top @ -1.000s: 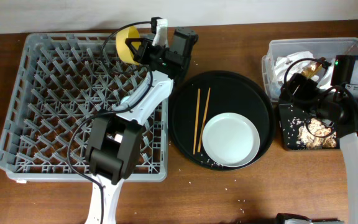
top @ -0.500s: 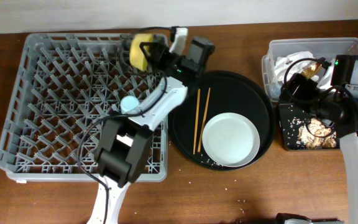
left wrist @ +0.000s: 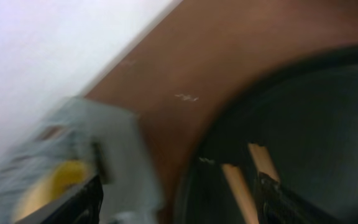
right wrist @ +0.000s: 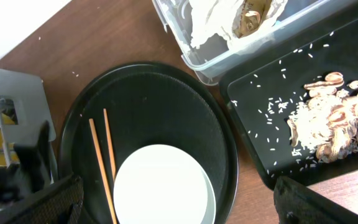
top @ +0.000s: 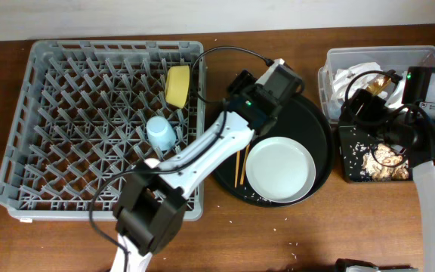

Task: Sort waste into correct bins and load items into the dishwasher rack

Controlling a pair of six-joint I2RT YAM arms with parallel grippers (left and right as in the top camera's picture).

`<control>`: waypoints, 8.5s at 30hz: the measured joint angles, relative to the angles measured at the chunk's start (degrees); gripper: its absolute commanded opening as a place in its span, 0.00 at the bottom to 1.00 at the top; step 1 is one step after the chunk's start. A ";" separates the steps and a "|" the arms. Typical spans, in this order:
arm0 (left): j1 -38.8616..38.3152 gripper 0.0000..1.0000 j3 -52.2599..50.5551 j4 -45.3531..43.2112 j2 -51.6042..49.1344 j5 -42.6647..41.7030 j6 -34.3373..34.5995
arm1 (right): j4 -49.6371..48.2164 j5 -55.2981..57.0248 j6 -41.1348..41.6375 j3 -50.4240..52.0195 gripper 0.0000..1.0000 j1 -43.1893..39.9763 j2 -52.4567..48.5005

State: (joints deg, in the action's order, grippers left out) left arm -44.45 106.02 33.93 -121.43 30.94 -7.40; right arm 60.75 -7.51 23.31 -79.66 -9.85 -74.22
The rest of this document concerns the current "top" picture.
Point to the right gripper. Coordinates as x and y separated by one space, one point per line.
374 105

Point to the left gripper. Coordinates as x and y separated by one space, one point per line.
242 80

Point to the gold snack wrapper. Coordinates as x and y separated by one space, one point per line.
378 85

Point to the food scraps pile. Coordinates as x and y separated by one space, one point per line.
381 163

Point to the wooden chopstick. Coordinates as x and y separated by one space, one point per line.
242 176
236 177

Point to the grey round plate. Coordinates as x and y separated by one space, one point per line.
280 170

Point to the yellow plastic bowl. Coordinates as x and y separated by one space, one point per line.
177 86

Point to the blue plastic cup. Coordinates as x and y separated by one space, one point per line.
160 133

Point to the pink plastic cup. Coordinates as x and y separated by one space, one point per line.
151 162

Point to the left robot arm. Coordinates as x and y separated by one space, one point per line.
151 207

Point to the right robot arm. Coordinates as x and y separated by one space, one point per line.
421 158

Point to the grey dishwasher rack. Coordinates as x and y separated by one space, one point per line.
81 118

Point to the black rectangular tray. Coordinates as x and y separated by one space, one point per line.
354 144

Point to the round black tray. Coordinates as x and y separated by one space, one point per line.
301 121

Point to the clear plastic bin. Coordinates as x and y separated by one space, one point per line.
398 58

